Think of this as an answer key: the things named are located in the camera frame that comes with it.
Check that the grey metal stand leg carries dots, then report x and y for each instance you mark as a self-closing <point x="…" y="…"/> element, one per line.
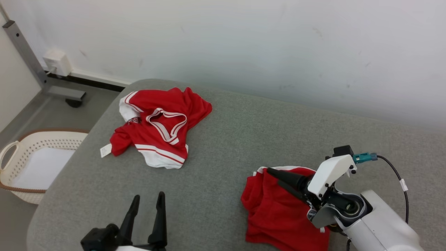
<point x="28" y="52"/>

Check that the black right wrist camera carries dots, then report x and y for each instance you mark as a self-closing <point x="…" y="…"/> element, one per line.
<point x="343" y="151"/>

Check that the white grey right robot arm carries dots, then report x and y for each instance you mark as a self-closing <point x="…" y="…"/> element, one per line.
<point x="379" y="226"/>

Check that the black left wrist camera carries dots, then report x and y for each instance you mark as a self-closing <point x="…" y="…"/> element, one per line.
<point x="99" y="238"/>

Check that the red garment with number print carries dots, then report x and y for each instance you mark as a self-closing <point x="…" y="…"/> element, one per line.
<point x="271" y="216"/>

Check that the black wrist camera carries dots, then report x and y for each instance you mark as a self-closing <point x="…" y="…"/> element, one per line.
<point x="343" y="151"/>
<point x="99" y="238"/>

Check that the cream plastic laundry basket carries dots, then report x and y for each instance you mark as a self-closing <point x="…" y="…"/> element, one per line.
<point x="31" y="139"/>

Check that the white wall socket box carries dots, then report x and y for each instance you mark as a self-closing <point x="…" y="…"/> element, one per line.
<point x="57" y="62"/>

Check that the red garment with white trim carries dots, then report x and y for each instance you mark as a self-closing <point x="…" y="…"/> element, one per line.
<point x="167" y="101"/>

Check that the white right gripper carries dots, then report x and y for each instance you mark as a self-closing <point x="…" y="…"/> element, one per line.
<point x="331" y="172"/>

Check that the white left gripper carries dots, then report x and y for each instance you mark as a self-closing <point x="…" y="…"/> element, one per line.
<point x="139" y="248"/>

